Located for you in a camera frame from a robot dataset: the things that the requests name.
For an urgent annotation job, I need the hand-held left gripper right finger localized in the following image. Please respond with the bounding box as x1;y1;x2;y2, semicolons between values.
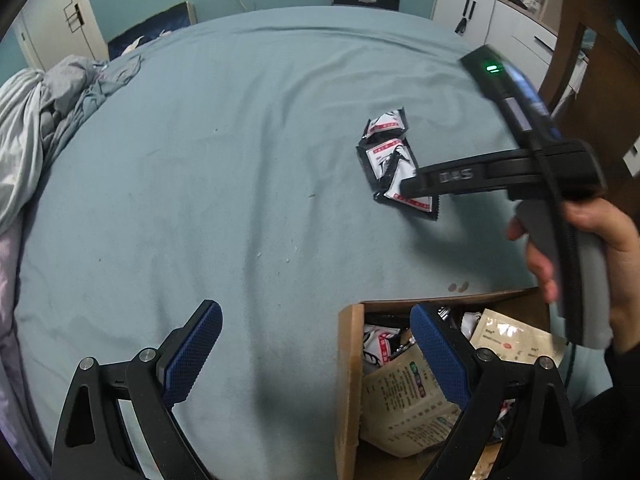
409;302;578;480

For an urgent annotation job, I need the beige packet with green icons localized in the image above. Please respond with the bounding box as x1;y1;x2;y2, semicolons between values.
361;345;463;458

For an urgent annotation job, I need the black flat box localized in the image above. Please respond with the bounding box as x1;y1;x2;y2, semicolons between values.
332;0;401;12

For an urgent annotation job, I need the brown cardboard box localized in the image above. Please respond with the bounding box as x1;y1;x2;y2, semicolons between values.
334;287;568;480

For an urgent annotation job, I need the dark framed painting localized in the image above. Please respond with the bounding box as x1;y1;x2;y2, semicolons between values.
106;1;197;61

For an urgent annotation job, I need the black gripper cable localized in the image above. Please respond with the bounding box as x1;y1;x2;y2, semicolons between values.
525;125;588;348

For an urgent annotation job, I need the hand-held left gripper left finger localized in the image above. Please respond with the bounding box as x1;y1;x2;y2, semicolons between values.
50;299;224;480

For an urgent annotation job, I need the black hanging strap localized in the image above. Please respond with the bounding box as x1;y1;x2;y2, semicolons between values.
454;0;476;36

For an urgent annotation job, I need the beige packet with red dot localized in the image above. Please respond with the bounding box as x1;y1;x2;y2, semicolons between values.
470;308;567;363

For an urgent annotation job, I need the brown wooden chair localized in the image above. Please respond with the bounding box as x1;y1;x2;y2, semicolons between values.
537;0;640;178

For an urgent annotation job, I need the white cabinet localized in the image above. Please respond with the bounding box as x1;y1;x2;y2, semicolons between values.
431;0;561;71

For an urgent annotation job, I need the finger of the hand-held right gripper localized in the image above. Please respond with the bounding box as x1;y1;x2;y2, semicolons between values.
396;164;437;201

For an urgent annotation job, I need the person's right hand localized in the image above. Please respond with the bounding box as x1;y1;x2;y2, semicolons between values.
506;199;640;356

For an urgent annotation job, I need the teal bed sheet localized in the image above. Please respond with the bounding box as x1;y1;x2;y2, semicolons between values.
12;6;621;480

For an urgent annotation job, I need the white door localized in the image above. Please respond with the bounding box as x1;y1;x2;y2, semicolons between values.
12;0;108;71

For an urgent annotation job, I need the crumpled grey blanket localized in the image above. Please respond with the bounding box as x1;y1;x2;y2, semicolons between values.
0;55;146;231

